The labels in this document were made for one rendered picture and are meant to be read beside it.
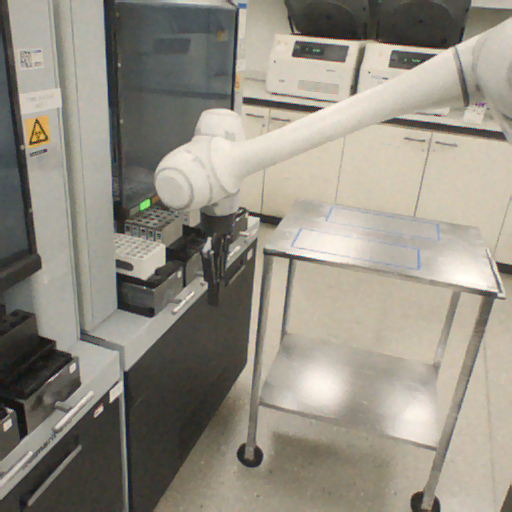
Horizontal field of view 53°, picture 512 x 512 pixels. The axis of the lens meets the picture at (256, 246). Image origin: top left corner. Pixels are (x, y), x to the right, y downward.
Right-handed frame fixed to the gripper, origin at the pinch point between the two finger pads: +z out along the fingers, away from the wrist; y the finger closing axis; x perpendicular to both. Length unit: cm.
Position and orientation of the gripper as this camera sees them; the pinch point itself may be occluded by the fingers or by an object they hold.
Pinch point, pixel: (214, 291)
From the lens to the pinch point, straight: 120.6
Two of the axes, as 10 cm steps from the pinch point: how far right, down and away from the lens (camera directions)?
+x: 9.4, 2.0, -2.8
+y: -3.4, 3.8, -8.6
